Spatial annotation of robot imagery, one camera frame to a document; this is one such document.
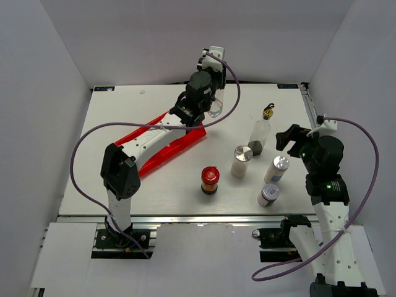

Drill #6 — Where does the blue table corner label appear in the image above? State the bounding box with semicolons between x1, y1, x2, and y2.
277;84;299;90

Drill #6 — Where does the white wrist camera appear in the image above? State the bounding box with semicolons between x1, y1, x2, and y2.
197;46;225;73
307;114;338;138

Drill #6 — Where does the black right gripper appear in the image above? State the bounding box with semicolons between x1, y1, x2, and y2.
275;124;320;173

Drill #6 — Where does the silver lid white powder jar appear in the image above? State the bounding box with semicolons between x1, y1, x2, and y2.
231;145;253;178

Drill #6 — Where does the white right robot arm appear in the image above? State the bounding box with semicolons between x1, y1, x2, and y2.
276;124;378;296

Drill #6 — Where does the blue left table label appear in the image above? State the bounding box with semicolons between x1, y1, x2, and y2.
93;86;115;92

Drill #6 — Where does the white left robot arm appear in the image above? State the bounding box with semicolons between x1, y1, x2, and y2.
100;61;225;247

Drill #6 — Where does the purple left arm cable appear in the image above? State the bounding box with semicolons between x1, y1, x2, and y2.
70;51;241;260

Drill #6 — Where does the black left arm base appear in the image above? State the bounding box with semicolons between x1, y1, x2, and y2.
93;229;157;251

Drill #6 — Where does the white lid brown spice jar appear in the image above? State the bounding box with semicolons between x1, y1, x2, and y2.
257;183;280;207

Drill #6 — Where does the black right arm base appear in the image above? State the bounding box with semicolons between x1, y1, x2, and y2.
251;228;295;249

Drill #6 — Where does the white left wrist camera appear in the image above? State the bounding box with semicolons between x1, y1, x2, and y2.
197;46;225;73

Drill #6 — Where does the dark liquid glass bottle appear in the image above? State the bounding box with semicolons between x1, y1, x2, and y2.
247;103;275;157

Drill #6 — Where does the red plastic organizer tray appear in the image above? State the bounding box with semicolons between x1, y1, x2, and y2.
114;112;207;178

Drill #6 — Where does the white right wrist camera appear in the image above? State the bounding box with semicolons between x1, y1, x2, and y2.
307;114;338;138

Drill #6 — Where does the clear liquid glass bottle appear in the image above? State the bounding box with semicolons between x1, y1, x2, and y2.
207;89;225;118

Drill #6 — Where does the silver lid blue label jar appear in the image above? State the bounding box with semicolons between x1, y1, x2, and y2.
264;156;290;183

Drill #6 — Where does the red lid dark sauce jar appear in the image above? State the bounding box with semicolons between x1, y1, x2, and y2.
201;166;220;195

